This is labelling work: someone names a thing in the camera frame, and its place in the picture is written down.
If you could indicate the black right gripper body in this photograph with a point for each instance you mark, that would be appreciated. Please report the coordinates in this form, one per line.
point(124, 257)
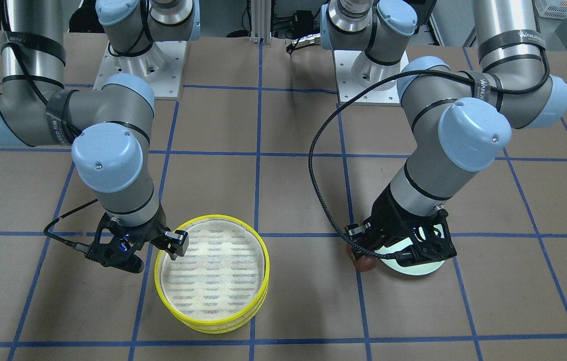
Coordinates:
point(149, 231)

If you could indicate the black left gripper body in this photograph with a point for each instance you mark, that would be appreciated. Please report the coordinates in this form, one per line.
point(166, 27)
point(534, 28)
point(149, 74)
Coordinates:
point(389, 220)

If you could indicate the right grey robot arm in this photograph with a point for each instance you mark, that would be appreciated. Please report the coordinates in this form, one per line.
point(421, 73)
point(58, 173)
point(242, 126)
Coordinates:
point(108, 131)

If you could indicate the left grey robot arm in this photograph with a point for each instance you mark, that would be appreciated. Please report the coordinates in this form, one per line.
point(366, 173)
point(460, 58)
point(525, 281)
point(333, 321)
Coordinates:
point(460, 120)

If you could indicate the yellow bamboo steamer basket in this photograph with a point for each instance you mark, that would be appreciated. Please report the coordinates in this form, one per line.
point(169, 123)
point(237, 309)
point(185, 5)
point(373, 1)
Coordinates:
point(221, 326)

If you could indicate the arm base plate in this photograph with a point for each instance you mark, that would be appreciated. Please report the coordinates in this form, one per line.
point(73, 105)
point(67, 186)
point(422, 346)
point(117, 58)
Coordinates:
point(162, 67)
point(355, 72)

